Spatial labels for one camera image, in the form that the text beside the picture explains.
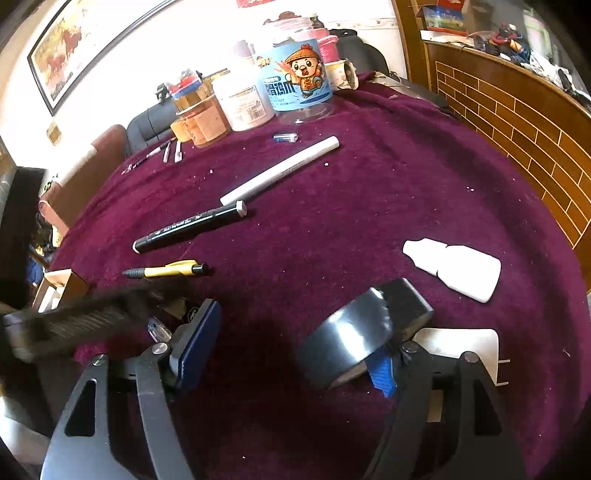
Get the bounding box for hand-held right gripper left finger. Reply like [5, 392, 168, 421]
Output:
[41, 299, 223, 480]

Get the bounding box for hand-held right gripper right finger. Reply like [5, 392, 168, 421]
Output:
[362, 342, 527, 480]

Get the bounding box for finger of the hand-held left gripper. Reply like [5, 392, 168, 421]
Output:
[2, 285, 154, 363]

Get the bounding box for black tape roll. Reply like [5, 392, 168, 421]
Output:
[298, 278, 435, 391]

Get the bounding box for yellow black pen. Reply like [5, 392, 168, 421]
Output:
[122, 261, 206, 280]

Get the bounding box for large white power adapter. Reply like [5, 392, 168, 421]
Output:
[412, 328, 511, 423]

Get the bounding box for dark cabinet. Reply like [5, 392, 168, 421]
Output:
[0, 166, 48, 311]

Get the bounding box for black marker white ends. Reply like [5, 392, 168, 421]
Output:
[133, 200, 248, 254]

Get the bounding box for white dropper bottle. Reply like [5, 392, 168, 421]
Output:
[403, 237, 502, 304]

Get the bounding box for brown chair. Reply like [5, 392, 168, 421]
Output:
[39, 124, 128, 232]

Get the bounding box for maroon tablecloth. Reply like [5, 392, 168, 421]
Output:
[46, 71, 591, 480]

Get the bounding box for thin dark pen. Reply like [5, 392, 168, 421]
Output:
[122, 138, 176, 175]

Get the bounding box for white marker pen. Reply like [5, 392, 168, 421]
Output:
[220, 136, 341, 207]

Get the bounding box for black leather chair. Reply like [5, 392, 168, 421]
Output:
[330, 28, 391, 77]
[127, 99, 179, 156]

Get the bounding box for orange jar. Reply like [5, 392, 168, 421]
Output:
[182, 95, 232, 149]

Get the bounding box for white plastic jar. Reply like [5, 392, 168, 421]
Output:
[215, 69, 276, 133]

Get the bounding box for wooden brick-pattern counter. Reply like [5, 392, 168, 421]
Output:
[424, 39, 591, 251]

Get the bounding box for clear jar cartoon label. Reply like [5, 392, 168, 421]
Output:
[261, 18, 336, 125]

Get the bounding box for grey lid jar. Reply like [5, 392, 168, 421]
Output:
[235, 39, 257, 66]

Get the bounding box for paper cup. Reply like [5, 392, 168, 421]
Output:
[325, 59, 360, 91]

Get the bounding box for pink thread spool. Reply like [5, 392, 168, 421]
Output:
[316, 34, 341, 64]

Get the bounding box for cardboard box colourful print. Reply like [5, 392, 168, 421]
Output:
[416, 0, 468, 34]

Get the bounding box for framed wall painting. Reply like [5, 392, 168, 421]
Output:
[28, 0, 182, 116]

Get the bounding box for pile of cables and bags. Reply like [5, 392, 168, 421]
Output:
[475, 18, 591, 108]

